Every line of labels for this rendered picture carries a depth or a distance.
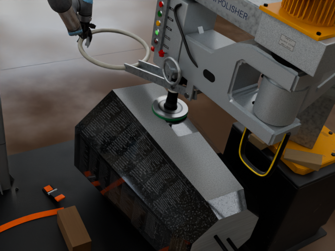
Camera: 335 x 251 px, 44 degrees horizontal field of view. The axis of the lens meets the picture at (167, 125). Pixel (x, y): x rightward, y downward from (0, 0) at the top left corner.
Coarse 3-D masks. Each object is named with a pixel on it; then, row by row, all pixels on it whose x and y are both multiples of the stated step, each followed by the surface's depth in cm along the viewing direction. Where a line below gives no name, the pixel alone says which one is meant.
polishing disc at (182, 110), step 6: (156, 102) 247; (162, 102) 248; (180, 102) 251; (156, 108) 242; (162, 108) 243; (180, 108) 246; (186, 108) 247; (162, 114) 238; (168, 114) 239; (174, 114) 240; (180, 114) 241
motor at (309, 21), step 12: (288, 0) 150; (300, 0) 145; (312, 0) 143; (324, 0) 142; (276, 12) 152; (288, 12) 153; (300, 12) 146; (312, 12) 145; (324, 12) 144; (288, 24) 148; (300, 24) 146; (312, 24) 148; (324, 24) 147; (312, 36) 142; (324, 36) 142
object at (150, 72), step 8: (128, 64) 260; (144, 64) 265; (152, 64) 259; (136, 72) 254; (144, 72) 247; (152, 72) 258; (160, 72) 253; (152, 80) 243; (160, 80) 236; (168, 88) 232; (176, 88) 226; (184, 88) 220; (184, 96) 216; (192, 96) 216
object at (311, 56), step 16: (208, 0) 181; (224, 0) 173; (240, 0) 166; (256, 0) 165; (272, 0) 168; (224, 16) 176; (240, 16) 169; (256, 16) 162; (272, 16) 154; (256, 32) 163; (272, 32) 156; (288, 32) 151; (272, 48) 158; (288, 48) 153; (304, 48) 147; (320, 48) 142; (288, 64) 159; (304, 64) 149; (320, 64) 145
